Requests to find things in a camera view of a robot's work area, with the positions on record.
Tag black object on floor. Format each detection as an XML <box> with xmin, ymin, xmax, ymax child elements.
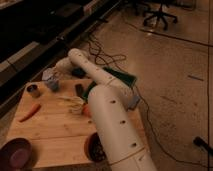
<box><xmin>193</xmin><ymin>137</ymin><xmax>213</xmax><ymax>156</ymax></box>

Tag blue sponge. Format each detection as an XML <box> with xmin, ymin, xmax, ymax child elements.
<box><xmin>129</xmin><ymin>95</ymin><xmax>140</xmax><ymax>110</ymax></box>

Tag black floor cables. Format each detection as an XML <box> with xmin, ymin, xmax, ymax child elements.
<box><xmin>79</xmin><ymin>33</ymin><xmax>213</xmax><ymax>168</ymax></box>

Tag banana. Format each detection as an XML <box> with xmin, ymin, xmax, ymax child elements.
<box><xmin>58</xmin><ymin>96</ymin><xmax>84</xmax><ymax>105</ymax></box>

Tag blue-grey towel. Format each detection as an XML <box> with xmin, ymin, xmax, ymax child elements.
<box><xmin>42</xmin><ymin>68</ymin><xmax>57</xmax><ymax>81</ymax></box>

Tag purple bowl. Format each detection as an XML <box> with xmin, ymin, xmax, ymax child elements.
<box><xmin>0</xmin><ymin>138</ymin><xmax>32</xmax><ymax>171</ymax></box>

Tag brown bowl with contents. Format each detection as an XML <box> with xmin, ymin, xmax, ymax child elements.
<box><xmin>84</xmin><ymin>133</ymin><xmax>106</xmax><ymax>162</ymax></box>

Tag green plastic tray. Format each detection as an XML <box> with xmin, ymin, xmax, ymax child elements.
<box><xmin>82</xmin><ymin>67</ymin><xmax>137</xmax><ymax>100</ymax></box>

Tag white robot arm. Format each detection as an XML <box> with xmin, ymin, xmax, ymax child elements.
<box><xmin>68</xmin><ymin>48</ymin><xmax>157</xmax><ymax>171</ymax></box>

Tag black office chair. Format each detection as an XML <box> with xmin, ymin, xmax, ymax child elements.
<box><xmin>143</xmin><ymin>0</ymin><xmax>178</xmax><ymax>31</ymax></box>

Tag translucent blue plastic cup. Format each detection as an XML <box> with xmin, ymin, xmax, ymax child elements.
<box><xmin>45</xmin><ymin>78</ymin><xmax>59</xmax><ymax>92</ymax></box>

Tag orange round fruit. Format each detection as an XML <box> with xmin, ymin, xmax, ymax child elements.
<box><xmin>82</xmin><ymin>104</ymin><xmax>91</xmax><ymax>117</ymax></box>

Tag black power adapter box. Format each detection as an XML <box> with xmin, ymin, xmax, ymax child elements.
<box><xmin>71</xmin><ymin>68</ymin><xmax>86</xmax><ymax>79</ymax></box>

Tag orange carrot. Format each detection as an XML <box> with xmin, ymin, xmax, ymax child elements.
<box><xmin>20</xmin><ymin>103</ymin><xmax>41</xmax><ymax>122</ymax></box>

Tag small black rectangular block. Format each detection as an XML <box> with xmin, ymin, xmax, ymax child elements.
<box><xmin>75</xmin><ymin>84</ymin><xmax>84</xmax><ymax>97</ymax></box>

